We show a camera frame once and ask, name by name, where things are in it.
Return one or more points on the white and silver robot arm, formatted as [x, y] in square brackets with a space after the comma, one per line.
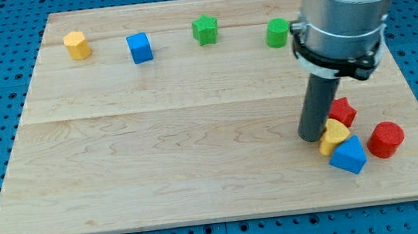
[340, 38]

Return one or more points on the green star block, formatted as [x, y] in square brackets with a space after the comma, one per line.
[205, 29]

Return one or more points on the red star block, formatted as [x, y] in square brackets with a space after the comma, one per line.
[342, 111]

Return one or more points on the light wooden board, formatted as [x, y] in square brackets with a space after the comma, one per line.
[199, 134]

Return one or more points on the blue cube block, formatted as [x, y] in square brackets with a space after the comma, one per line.
[140, 47]

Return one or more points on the green cylinder block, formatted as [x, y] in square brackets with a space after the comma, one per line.
[277, 32]

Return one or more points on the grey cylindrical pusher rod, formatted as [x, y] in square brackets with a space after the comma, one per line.
[318, 100]

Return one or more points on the yellow heart block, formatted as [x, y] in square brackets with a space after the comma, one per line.
[334, 134]

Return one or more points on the yellow hexagon block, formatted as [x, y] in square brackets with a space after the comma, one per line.
[77, 45]

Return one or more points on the blue triangle block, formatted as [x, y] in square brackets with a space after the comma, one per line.
[349, 156]

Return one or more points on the red cylinder block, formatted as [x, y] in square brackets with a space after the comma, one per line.
[385, 139]

